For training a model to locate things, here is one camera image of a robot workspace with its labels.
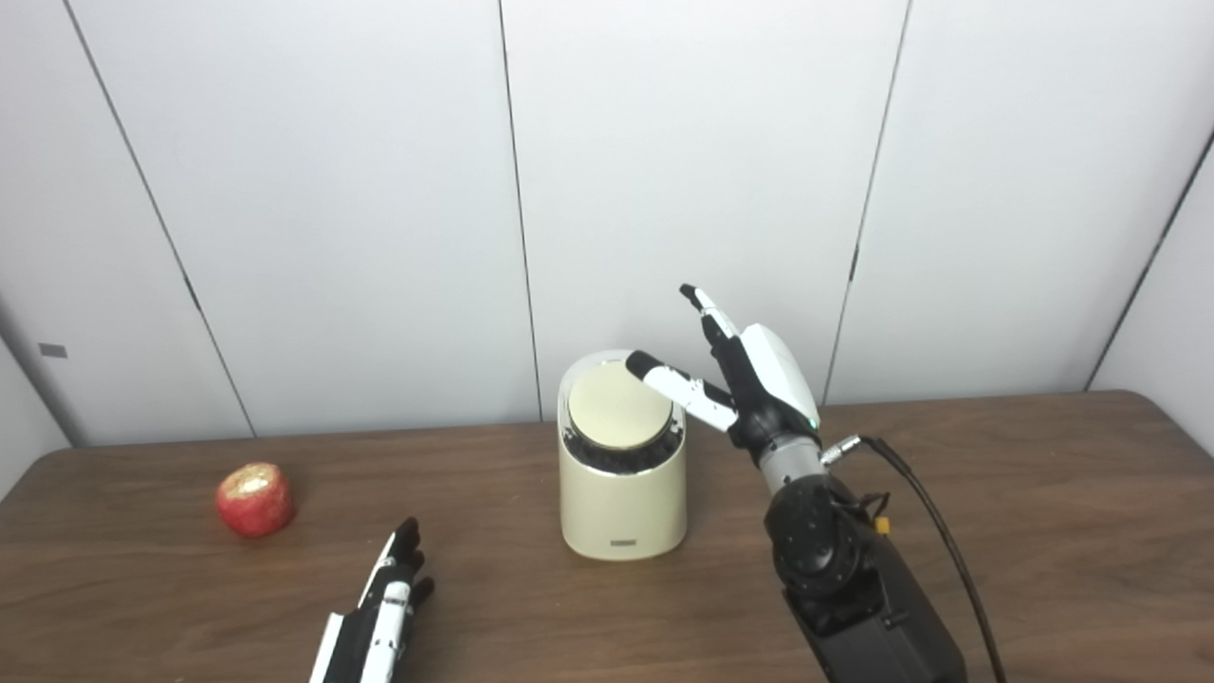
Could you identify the red apple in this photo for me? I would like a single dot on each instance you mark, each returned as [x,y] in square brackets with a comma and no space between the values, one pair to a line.
[254,503]

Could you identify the cream round bin lid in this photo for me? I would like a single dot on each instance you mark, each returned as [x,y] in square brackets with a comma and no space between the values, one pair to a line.
[612,413]

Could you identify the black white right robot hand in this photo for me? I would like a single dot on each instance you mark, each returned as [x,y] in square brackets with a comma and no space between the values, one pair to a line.
[768,389]

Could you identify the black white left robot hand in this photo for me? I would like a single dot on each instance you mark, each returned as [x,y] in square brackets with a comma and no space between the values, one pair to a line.
[375,636]

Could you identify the cream-colored bin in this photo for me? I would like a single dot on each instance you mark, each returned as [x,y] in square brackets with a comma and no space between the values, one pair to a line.
[621,512]

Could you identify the small grey wall tag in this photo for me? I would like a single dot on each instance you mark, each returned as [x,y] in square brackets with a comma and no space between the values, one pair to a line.
[52,350]

